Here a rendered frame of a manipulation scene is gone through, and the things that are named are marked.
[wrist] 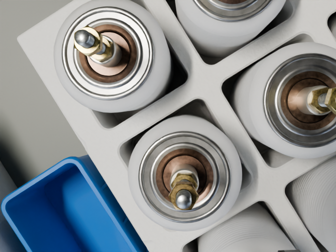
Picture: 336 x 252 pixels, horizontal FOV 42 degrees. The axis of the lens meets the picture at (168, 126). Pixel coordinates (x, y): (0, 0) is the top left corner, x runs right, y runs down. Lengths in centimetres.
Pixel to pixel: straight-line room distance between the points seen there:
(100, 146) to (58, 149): 20
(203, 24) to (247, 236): 18
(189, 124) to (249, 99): 5
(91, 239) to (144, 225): 21
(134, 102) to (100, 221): 31
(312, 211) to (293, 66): 14
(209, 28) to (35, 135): 35
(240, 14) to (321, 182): 17
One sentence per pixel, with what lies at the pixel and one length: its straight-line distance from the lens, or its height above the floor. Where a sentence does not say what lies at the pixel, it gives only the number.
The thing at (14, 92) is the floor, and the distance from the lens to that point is 66.
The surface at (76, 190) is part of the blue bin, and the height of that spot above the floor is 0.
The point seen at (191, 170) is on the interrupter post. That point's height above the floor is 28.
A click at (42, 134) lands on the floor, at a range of 64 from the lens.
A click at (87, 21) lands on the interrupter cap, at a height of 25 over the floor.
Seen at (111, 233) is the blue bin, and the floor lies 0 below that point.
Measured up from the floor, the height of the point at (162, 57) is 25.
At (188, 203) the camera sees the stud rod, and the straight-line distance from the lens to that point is 27.
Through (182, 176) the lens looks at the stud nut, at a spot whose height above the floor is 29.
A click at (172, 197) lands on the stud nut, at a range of 29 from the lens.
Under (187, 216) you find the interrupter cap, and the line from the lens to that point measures 37.
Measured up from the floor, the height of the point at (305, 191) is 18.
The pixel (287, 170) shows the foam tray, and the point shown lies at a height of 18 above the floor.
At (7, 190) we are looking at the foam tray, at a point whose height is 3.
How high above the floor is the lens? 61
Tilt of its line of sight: 86 degrees down
